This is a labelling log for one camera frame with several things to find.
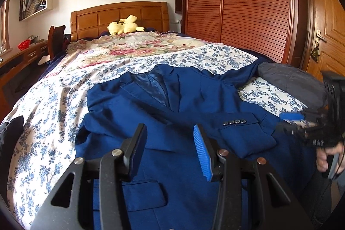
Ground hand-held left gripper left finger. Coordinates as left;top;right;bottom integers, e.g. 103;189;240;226
30;124;148;230

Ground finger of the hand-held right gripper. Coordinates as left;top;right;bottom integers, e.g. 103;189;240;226
275;122;320;146
279;111;318;123

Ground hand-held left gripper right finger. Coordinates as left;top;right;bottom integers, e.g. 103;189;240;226
193;124;314;230

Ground blue suit jacket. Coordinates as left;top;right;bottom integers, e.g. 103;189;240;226
75;58;325;230

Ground person's right hand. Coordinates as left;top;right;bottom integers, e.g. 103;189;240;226
316;146;345;174

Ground grey pillow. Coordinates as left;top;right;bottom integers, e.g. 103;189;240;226
257;62;330;112

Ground person's dark pants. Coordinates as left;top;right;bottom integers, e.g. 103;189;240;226
309;171;345;230

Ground bed with floral sheet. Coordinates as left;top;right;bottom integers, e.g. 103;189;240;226
0;43;318;230

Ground wooden door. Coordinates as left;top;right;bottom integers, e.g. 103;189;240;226
301;0;345;80

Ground pink floral quilt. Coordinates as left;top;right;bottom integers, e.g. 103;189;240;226
66;31;214;69

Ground yellow plush toy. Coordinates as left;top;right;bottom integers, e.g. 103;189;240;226
107;14;147;36

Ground dark cloth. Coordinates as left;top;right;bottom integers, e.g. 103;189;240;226
0;115;25;194

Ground wooden chair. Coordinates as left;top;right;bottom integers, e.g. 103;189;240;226
48;25;67;58

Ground wooden bed headboard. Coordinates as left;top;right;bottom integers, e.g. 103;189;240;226
71;1;171;42

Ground wooden desk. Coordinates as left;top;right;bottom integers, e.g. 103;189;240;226
0;40;50;113

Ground brass door handle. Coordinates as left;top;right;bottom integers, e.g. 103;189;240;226
314;30;327;49

